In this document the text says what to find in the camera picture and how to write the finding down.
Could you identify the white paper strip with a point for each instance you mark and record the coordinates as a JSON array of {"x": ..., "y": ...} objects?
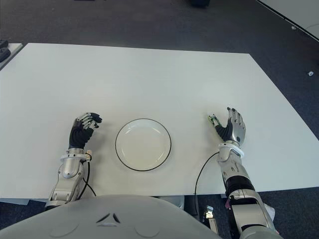
[{"x": 270, "y": 214}]

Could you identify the white plate with black rim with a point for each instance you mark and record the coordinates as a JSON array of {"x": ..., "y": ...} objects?
[{"x": 143, "y": 147}]

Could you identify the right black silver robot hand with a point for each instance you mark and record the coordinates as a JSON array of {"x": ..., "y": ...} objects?
[{"x": 235, "y": 129}]

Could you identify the white side table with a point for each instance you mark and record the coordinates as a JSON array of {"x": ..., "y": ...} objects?
[{"x": 13, "y": 53}]

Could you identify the black chair base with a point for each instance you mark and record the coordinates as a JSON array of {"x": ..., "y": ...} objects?
[{"x": 199, "y": 2}]

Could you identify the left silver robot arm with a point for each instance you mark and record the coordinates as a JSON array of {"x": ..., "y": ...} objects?
[{"x": 69, "y": 169}]

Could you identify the grey robot torso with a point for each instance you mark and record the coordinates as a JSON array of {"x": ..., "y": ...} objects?
[{"x": 112, "y": 224}]

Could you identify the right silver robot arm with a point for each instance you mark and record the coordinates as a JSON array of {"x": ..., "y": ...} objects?
[{"x": 239, "y": 184}]

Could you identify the metal bracket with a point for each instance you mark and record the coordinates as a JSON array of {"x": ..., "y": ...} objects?
[{"x": 208, "y": 212}]

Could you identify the white desk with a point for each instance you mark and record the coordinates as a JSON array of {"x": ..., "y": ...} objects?
[{"x": 306, "y": 15}]

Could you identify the green toothpaste tube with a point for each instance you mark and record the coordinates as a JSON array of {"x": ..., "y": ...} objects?
[{"x": 211, "y": 119}]

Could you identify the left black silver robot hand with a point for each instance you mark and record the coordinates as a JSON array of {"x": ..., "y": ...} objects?
[{"x": 79, "y": 135}]

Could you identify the black game controller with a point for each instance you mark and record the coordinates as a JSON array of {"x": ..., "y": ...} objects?
[
  {"x": 2, "y": 43},
  {"x": 4, "y": 54}
]

